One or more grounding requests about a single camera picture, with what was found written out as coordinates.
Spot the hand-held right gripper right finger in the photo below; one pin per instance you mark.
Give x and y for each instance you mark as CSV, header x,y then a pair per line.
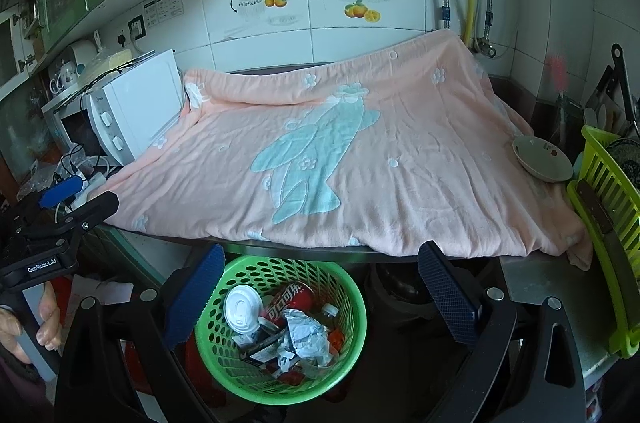
x,y
445,298

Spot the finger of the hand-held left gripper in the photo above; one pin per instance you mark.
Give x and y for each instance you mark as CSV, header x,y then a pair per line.
x,y
60,192
92,210

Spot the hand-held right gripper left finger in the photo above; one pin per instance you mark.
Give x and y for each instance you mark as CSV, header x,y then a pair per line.
x,y
197,298

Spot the white plastic cup lid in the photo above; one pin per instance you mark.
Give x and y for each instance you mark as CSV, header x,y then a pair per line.
x,y
242,309

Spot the red soda can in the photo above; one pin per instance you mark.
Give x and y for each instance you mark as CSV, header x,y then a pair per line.
x,y
290,299

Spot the green plastic basket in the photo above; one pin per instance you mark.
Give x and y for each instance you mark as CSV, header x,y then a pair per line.
x,y
345,303

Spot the orange snack wrapper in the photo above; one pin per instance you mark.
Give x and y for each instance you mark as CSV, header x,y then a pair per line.
x,y
334,340

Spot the person's left hand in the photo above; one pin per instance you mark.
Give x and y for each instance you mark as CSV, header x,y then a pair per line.
x,y
50,323

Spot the white power strip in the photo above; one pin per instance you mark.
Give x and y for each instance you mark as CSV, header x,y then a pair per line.
x,y
87,188

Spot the silver toaster oven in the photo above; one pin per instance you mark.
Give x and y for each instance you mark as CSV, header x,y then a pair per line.
x,y
75,130

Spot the pink blanket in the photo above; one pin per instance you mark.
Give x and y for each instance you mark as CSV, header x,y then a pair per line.
x,y
400,203

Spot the white microwave oven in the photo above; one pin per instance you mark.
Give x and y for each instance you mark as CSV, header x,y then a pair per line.
x,y
140,113

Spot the white floral teapot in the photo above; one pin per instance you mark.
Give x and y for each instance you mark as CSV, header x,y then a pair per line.
x,y
65,70

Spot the bag of yellow sheets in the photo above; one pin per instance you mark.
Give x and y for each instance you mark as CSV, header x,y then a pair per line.
x,y
107,63

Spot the white electric kettle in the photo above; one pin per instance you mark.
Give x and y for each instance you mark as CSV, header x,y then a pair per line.
x,y
80,53

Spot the ceramic bowl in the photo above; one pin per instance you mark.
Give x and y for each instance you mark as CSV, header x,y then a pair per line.
x,y
542,158

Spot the yellow-green dish rack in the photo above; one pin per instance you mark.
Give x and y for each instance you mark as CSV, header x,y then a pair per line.
x,y
610,228

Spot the pink brush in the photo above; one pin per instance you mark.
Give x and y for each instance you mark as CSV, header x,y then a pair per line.
x,y
557,73

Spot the kitchen knife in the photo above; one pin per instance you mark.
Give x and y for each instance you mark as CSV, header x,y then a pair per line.
x,y
602,90

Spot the black frying pan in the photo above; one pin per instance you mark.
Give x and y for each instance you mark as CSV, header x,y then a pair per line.
x,y
625,93

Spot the white wall socket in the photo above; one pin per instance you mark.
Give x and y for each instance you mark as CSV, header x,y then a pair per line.
x,y
121,38

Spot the black wall socket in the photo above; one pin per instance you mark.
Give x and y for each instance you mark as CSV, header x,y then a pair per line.
x,y
137,25

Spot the wall label sheet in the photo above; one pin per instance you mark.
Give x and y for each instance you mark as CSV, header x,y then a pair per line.
x,y
162,9

